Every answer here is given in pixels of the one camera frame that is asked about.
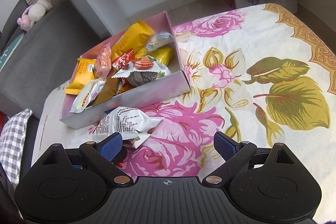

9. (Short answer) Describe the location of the floral bed sheet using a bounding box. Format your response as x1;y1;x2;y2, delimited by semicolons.
31;2;336;224

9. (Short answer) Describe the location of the yellow snack packet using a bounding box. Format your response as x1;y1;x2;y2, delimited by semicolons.
112;20;156;62
135;47;175;65
65;58;97;96

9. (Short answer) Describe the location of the red snack packet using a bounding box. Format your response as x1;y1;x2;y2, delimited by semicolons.
112;49;136;70

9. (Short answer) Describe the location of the pink and white plush toy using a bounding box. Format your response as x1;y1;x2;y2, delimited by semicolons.
17;0;53;31

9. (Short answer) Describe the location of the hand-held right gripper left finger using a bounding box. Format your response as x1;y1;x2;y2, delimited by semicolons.
39;133;132;187

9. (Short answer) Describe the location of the clear rice cracker packet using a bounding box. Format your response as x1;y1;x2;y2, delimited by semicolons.
145;32;174;52

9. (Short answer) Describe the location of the pink cardboard box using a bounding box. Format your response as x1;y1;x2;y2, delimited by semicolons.
59;11;192;130

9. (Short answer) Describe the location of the teal cushion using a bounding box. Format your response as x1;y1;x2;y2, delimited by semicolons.
0;32;25;71

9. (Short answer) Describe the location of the checkered cushion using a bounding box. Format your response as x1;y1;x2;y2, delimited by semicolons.
0;109;33;185

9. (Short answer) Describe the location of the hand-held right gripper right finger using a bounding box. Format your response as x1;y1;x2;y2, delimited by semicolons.
202;132;296;187

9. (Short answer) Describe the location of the white walnut-print snack packet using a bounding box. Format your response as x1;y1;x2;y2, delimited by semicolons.
111;55;173;87
92;106;163;149
69;77;106;113

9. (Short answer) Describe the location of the grey sofa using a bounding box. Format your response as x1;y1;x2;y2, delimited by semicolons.
0;0;116;119

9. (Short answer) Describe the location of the pink peanut candy packet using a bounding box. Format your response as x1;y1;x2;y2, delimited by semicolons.
94;45;112;78

